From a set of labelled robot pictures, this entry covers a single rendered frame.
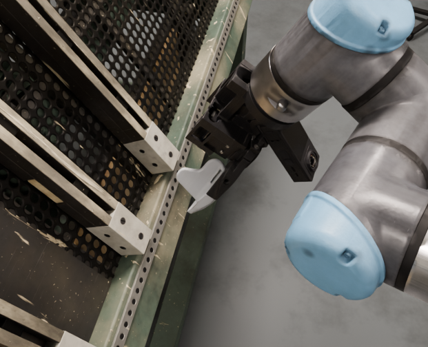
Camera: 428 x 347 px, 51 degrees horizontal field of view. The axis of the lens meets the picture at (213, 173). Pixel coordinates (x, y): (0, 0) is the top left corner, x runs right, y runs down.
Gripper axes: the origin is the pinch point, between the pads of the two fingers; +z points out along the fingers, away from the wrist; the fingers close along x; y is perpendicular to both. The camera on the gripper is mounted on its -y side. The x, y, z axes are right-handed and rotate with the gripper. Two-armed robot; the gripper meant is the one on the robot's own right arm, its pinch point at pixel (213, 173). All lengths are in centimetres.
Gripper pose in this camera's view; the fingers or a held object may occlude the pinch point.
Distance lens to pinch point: 64.9
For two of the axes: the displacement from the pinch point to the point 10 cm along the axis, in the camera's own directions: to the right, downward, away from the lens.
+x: -3.7, 7.6, -5.3
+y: -8.2, -5.4, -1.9
